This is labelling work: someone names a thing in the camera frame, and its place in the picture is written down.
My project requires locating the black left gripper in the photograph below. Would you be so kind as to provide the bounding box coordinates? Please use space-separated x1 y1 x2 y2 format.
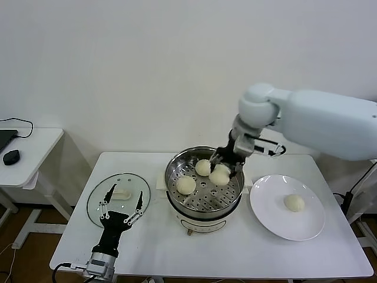
97 183 144 256

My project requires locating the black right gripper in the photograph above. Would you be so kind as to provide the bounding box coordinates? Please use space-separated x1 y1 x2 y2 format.
209 132 246 180

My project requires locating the white steamed baozi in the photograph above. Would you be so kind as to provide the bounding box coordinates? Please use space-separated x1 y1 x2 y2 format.
209 164 231 186
194 159 212 177
176 176 197 196
283 193 306 212

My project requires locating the round glass lid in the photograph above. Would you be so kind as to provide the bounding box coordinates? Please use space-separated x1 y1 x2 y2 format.
86 173 151 230

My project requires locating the stainless steel steamer basket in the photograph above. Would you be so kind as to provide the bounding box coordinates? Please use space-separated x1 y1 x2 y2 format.
156 146 253 215

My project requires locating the white round plate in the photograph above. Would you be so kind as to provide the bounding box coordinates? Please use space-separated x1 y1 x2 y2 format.
249 175 326 242

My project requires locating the white side table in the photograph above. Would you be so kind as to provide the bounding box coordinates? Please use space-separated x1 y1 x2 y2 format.
0 127 74 248

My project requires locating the black computer mouse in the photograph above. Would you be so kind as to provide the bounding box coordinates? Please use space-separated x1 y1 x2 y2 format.
2 149 21 166

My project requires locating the closed black laptop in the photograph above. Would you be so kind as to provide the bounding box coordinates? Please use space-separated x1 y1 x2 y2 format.
0 129 19 154

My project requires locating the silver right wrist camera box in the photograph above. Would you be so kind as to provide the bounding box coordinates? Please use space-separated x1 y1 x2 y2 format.
234 134 256 157

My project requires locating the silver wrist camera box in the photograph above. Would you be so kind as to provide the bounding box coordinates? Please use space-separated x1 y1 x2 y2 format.
234 134 256 157
87 250 117 271

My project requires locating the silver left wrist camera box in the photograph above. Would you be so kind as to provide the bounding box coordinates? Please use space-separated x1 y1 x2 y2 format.
87 250 117 271

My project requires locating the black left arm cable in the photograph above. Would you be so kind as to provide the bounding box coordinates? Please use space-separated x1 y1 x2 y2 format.
52 262 89 283

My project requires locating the white floor cable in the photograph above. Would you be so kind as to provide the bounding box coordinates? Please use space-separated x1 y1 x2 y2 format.
0 241 18 279

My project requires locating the black laptop cable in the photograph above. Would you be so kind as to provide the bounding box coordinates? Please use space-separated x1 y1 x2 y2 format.
0 117 35 139

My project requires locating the black cable with plug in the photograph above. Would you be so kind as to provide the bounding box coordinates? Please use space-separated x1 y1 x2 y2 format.
332 159 377 213

